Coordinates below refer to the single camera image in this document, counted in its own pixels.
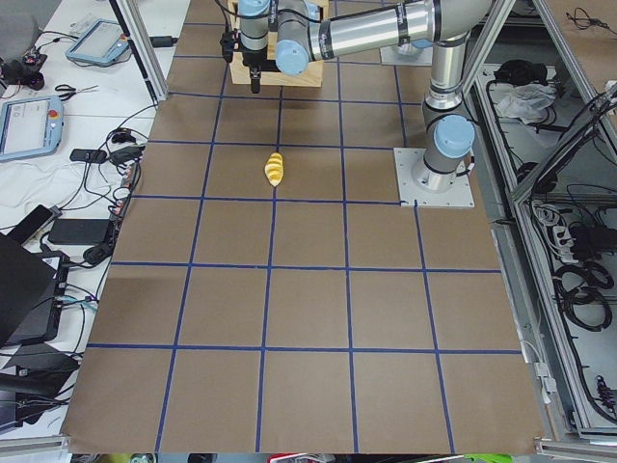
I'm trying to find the white crumpled cloth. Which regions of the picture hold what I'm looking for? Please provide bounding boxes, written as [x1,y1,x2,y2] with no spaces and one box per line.
[496,83,557,124]

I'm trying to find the black power brick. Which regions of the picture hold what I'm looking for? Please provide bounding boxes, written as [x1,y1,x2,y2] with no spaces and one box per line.
[48,218,110,245]

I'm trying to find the blue teach pendant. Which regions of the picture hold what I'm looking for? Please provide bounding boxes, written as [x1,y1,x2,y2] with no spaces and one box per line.
[1,95,64,162]
[65,19,129,68]

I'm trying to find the black smartphone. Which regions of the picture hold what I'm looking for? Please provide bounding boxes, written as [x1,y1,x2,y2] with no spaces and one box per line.
[7,205,54,245]

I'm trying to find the toy bread loaf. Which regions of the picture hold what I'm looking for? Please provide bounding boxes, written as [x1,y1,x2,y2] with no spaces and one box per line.
[264,152,284,188]

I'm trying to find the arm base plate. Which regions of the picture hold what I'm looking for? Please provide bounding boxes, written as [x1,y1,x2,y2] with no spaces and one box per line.
[393,148,475,209]
[380,44,433,68]

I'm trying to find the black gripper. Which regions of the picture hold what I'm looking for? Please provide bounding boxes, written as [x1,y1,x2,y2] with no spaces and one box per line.
[241,45,269,94]

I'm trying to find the black coiled cable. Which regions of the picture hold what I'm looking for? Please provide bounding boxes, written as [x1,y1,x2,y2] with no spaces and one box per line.
[553,267,613,334]

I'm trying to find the wooden drawer cabinet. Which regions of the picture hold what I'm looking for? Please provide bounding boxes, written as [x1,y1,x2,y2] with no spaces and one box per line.
[226,1,329,88]

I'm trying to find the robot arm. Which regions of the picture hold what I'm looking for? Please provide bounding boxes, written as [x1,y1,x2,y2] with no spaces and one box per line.
[233,1,491,124]

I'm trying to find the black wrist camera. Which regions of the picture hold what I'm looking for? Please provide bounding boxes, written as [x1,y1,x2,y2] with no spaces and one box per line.
[220,30,241,64]

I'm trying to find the aluminium frame post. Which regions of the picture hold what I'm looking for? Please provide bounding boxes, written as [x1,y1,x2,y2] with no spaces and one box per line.
[109,0,169,106]

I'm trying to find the black handled scissors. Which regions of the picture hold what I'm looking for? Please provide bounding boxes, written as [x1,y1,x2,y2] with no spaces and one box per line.
[54,84,98,101]

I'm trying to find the black laptop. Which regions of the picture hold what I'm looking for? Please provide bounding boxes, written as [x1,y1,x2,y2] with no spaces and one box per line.
[1,235,67,347]

